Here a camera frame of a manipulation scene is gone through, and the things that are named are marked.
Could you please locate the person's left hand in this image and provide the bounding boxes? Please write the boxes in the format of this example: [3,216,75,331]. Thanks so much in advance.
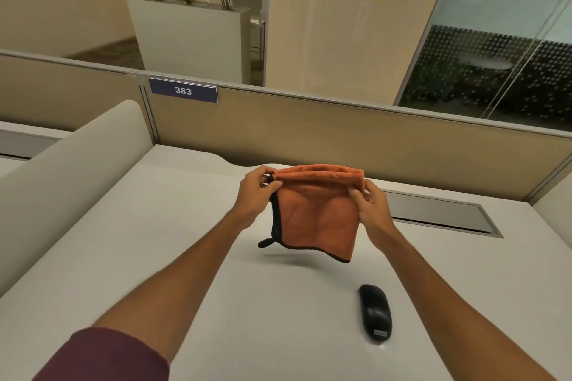
[234,165,283,219]

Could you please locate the person's right hand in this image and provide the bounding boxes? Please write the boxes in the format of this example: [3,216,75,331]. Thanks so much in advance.
[347,178,393,235]

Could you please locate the orange microfiber cloth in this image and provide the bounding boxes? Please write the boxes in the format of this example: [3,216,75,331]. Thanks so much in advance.
[257,165,365,264]

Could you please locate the person's left forearm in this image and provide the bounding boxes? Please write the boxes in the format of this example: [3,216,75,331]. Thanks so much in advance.
[92,205,254,366]

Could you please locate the person's right forearm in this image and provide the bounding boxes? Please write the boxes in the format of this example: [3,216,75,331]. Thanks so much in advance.
[367,221,557,381]

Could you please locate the beige desk partition panel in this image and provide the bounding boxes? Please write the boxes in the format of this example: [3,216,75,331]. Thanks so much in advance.
[0,49,572,203]

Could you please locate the black computer mouse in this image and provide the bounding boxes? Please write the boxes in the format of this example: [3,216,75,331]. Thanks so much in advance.
[358,284,393,343]

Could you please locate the blue desk number sign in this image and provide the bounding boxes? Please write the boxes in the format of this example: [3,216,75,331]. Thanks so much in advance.
[148,77,219,104]

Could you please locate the white planter box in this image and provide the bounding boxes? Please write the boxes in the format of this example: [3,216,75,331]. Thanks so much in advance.
[126,0,251,84]

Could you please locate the white curved side divider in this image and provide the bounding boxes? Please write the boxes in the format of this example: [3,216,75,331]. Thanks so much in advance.
[0,100,155,296]

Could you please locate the maroon sleeve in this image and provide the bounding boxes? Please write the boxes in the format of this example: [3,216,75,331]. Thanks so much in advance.
[32,327,170,381]

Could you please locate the grey desk cable tray cover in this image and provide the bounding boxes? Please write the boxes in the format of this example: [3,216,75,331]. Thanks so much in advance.
[383,190,504,239]

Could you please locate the glass wall panel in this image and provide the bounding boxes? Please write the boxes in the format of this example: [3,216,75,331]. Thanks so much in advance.
[393,0,572,131]

